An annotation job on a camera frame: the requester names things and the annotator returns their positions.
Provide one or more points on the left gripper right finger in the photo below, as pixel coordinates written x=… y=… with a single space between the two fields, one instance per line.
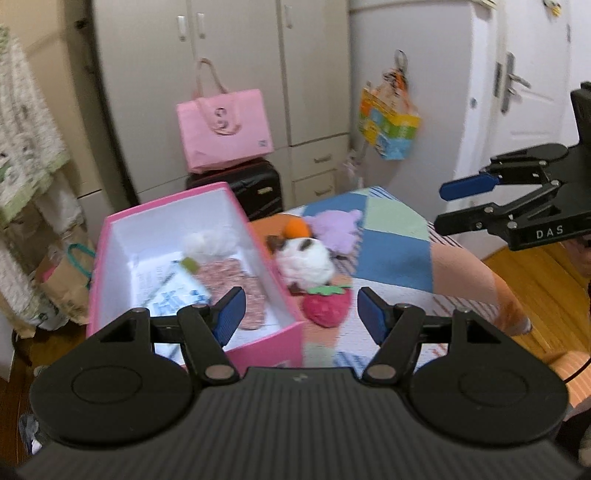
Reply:
x=396 y=329

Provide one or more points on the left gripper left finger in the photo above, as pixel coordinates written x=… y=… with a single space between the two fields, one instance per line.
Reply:
x=205 y=331

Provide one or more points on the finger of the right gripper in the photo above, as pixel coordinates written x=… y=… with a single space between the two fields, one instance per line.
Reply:
x=468 y=186
x=471 y=221

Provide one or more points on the large blue tissue pack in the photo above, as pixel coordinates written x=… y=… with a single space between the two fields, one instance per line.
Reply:
x=177 y=290

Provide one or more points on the floral fabric pouch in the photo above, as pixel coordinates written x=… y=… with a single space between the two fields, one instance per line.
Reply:
x=222 y=275

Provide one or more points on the strawberry plush toy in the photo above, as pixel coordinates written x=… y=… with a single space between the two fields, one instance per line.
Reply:
x=328 y=305

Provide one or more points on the panda plush toy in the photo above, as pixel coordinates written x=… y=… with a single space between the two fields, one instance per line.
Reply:
x=304 y=263

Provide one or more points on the purple plush toy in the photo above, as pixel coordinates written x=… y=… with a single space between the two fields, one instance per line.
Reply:
x=336 y=229

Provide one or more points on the orange plush ball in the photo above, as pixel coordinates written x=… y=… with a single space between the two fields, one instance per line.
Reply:
x=296 y=227

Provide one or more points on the patchwork tablecloth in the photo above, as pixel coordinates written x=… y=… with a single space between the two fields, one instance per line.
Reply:
x=400 y=256

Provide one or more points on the pink storage box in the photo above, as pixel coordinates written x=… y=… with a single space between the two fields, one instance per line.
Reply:
x=160 y=255

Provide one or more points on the colourful hanging gift bag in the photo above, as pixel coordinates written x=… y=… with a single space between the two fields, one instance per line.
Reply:
x=388 y=119

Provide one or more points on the white door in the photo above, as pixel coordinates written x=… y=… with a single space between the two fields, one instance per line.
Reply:
x=546 y=49

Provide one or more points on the teal bag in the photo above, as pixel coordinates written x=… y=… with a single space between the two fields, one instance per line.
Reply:
x=82 y=259

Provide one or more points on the brown paper bag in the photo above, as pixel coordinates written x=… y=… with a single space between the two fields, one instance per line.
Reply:
x=63 y=285

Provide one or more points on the black suitcase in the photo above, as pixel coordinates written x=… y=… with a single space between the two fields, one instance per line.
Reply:
x=255 y=183

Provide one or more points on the pink tote bag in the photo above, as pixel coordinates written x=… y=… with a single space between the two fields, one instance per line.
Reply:
x=220 y=128

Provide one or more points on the penguin door ornament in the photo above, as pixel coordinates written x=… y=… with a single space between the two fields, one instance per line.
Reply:
x=554 y=7

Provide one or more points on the cream knitted cardigan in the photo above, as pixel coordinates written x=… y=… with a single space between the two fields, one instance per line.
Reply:
x=38 y=206

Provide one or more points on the metal door handle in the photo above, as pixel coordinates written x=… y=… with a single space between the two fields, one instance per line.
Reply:
x=505 y=79

